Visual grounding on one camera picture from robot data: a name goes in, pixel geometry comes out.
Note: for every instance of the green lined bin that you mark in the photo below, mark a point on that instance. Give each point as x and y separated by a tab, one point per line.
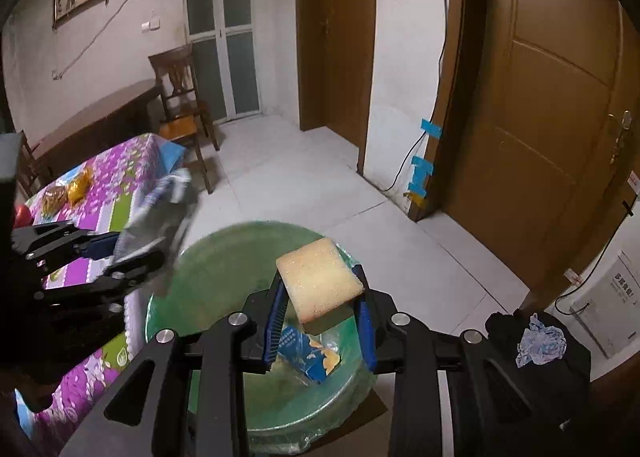
225	277

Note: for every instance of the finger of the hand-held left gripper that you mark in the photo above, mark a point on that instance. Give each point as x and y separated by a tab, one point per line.
135	268
100	244

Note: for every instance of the frosted glass double door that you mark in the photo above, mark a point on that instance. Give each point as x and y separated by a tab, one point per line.
220	37

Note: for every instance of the silver blue snack bag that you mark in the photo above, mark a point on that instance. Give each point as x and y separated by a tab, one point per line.
150	222

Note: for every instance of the wooden chair with orange seat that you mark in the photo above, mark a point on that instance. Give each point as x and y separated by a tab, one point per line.
177	127

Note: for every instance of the crumpled blue white plastic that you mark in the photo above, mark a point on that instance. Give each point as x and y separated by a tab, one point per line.
542	342

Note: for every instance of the gold snack packet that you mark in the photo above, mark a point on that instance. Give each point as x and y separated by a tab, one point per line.
80	187

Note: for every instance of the yellow tape strip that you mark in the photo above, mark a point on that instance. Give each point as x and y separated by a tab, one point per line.
414	198

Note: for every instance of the yellow sponge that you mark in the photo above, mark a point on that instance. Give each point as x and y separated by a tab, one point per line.
320	277

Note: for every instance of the wide brown panelled door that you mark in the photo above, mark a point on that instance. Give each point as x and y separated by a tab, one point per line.
540	112

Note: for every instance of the red round object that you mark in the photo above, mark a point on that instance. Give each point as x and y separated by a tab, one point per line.
22	216

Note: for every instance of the table with floral purple tablecloth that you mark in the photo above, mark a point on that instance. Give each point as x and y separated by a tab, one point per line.
120	177

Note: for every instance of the white light switch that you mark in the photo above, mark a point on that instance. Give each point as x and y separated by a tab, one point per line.
150	24

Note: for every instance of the narrow brown wooden door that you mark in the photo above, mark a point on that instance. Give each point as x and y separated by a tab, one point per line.
340	37

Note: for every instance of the brown snack packet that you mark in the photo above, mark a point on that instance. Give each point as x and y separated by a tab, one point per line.
55	199

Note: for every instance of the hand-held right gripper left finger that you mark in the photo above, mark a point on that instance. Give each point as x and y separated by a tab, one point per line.
276	332

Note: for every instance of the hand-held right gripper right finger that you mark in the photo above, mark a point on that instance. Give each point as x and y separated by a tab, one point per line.
366	332

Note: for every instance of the white carton box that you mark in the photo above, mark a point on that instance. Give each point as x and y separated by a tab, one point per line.
615	307

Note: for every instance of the blue tape strip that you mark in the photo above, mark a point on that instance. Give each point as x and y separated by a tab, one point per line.
417	189
422	168
432	128

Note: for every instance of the blue snack packet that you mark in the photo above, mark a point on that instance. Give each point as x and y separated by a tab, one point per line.
305	352

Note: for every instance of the dark wooden chair back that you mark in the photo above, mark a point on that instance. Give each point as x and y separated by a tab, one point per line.
35	162

